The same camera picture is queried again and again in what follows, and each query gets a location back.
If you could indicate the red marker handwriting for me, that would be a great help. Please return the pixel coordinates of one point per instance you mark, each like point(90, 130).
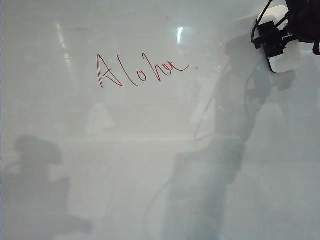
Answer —
point(100, 65)

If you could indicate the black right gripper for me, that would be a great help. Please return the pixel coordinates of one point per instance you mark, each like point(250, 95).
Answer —
point(303, 20)

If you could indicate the grey glossy whiteboard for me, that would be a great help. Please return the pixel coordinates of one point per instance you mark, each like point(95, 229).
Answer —
point(125, 150)

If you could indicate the white rectangular whiteboard eraser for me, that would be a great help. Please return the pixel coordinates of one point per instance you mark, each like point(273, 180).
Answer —
point(285, 61)

